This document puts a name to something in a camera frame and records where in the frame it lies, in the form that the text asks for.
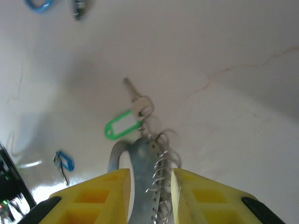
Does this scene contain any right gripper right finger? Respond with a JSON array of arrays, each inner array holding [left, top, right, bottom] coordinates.
[[171, 169, 287, 224]]

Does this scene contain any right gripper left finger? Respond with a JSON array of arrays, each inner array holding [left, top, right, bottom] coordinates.
[[21, 169, 130, 224]]

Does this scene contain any key with blue tag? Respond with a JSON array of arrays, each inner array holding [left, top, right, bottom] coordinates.
[[53, 151, 75, 186]]

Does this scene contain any metal keyring holder plate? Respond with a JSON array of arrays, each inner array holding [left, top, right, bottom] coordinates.
[[107, 133, 183, 224]]

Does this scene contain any key with green tag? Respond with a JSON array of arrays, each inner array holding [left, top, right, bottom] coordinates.
[[104, 77, 155, 140]]

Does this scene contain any blue stethoscope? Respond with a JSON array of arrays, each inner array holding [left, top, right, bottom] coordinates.
[[25, 0, 89, 21]]

